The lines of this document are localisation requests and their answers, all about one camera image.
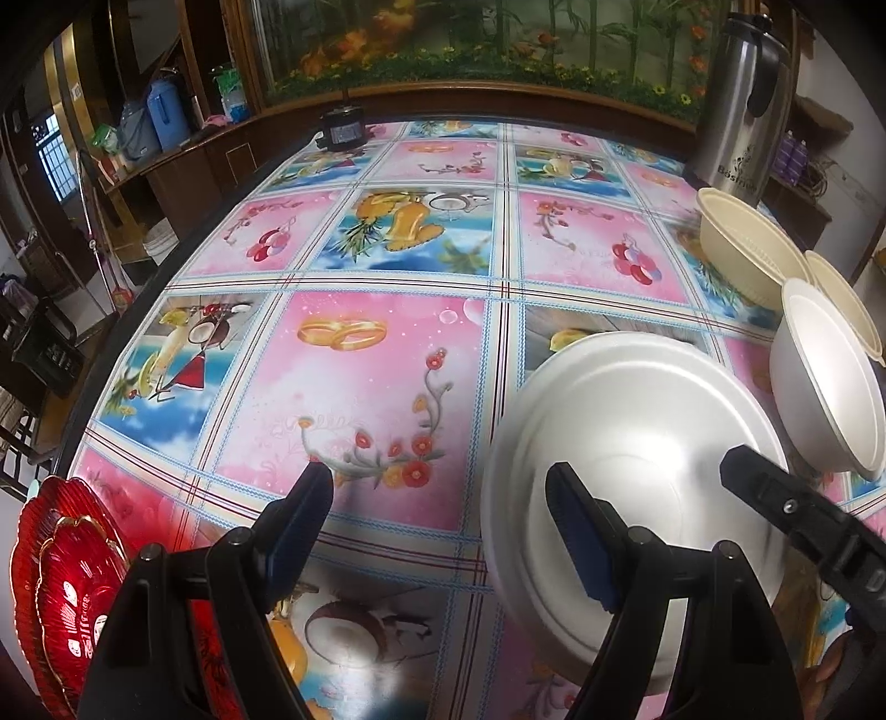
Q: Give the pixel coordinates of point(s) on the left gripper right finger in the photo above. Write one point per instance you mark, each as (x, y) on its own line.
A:
(604, 551)

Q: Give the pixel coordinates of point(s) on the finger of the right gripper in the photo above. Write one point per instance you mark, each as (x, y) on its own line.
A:
(848, 556)

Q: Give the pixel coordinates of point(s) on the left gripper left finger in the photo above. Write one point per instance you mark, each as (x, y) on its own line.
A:
(261, 564)

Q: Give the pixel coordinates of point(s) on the white foam bowl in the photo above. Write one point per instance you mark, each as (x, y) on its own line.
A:
(824, 386)
(645, 421)

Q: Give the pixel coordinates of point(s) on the large red glass plate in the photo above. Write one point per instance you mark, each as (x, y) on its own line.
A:
(56, 498)

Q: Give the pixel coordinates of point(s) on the small beige plastic bowl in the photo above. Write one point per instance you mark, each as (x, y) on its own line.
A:
(833, 285)

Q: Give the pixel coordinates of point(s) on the large beige plastic bowl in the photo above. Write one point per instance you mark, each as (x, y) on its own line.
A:
(752, 253)

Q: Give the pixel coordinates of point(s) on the person's right hand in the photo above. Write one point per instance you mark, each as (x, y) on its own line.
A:
(813, 681)

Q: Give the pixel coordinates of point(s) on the colourful patterned tablecloth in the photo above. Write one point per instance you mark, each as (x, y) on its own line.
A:
(375, 310)

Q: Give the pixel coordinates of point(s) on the wooden chair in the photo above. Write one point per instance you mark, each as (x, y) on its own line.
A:
(45, 363)

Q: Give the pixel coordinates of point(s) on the white plastic bucket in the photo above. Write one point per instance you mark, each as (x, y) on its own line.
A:
(160, 241)

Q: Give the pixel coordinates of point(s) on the wooden cabinet counter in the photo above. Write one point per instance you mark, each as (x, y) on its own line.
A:
(191, 181)

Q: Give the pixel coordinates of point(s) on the purple bottles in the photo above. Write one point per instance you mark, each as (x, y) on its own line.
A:
(791, 159)

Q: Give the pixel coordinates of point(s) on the small black device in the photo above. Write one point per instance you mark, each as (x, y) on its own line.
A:
(342, 128)

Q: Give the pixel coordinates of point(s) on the grey-blue thermos flask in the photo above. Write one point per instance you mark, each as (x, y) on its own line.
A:
(138, 140)

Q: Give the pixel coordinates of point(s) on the blue thermos flask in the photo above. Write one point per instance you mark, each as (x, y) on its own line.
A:
(166, 112)

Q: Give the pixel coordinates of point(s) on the stainless steel thermos jug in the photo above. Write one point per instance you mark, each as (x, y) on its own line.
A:
(745, 111)

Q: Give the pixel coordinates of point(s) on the green white bag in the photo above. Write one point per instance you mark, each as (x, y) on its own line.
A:
(232, 94)

